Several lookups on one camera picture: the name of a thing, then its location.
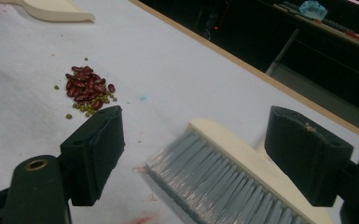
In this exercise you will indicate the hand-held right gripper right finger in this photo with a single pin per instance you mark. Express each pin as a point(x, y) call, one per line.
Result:
point(307, 158)

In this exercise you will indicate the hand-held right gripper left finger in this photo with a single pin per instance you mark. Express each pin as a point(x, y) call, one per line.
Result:
point(93, 158)

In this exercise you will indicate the cream brush with grey bristles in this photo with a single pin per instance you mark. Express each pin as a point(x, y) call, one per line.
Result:
point(217, 180)

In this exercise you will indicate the light blue plastic wrap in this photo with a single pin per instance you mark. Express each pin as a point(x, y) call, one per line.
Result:
point(313, 9)

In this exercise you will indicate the pile of red kidney beans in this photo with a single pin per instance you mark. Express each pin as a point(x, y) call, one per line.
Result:
point(85, 87)

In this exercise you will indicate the dark shelf unit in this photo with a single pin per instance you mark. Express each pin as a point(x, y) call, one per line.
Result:
point(329, 59)

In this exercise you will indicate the cream plastic dustpan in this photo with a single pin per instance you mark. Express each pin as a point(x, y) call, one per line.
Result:
point(59, 11)

